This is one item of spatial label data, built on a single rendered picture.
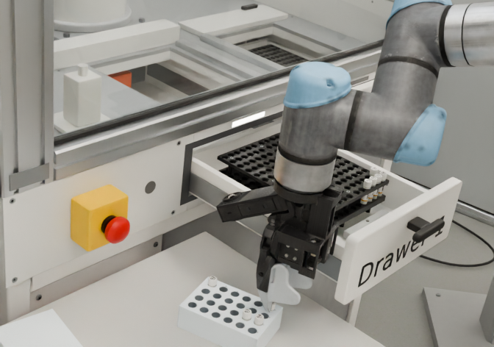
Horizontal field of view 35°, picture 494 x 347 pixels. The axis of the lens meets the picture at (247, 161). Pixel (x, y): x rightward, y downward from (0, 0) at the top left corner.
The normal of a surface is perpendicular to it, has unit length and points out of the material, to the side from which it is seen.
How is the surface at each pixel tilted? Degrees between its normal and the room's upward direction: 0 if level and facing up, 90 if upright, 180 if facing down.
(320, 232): 90
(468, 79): 90
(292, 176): 90
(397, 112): 45
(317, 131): 98
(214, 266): 0
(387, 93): 50
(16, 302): 90
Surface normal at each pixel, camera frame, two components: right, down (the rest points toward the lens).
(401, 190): -0.68, 0.27
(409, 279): 0.11, -0.88
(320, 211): -0.45, 0.37
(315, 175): 0.33, 0.48
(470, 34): -0.59, 0.04
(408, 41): -0.24, -0.33
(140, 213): 0.72, 0.39
